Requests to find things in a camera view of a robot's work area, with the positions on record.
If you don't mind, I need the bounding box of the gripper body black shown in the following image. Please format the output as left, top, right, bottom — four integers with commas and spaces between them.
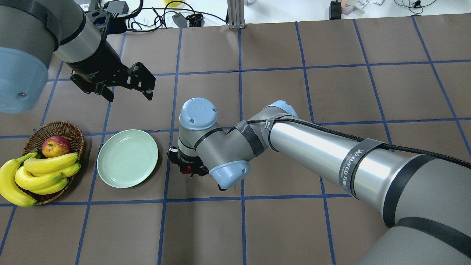
166, 146, 209, 177
66, 44, 128, 94

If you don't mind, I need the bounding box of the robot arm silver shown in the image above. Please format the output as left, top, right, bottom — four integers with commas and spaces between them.
167, 98, 471, 265
0, 0, 155, 114

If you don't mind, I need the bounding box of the pale green plate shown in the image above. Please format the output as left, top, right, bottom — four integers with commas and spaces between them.
96, 129, 159, 188

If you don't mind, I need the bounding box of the wicker basket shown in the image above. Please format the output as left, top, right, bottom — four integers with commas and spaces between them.
14, 121, 84, 205

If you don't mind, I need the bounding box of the black box near cup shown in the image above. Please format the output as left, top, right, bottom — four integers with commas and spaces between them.
104, 0, 129, 22

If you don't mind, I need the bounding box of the red apple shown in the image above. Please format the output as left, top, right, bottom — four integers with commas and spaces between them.
41, 136, 72, 158

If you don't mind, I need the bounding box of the yellow banana bunch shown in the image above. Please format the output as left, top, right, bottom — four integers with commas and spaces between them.
0, 152, 81, 207

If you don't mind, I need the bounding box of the black charger on bench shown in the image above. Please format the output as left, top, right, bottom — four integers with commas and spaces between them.
329, 0, 342, 20

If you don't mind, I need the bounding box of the paper cup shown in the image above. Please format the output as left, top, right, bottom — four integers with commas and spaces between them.
340, 0, 358, 15

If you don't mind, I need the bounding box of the aluminium frame post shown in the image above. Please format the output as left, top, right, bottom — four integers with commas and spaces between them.
227, 0, 246, 29

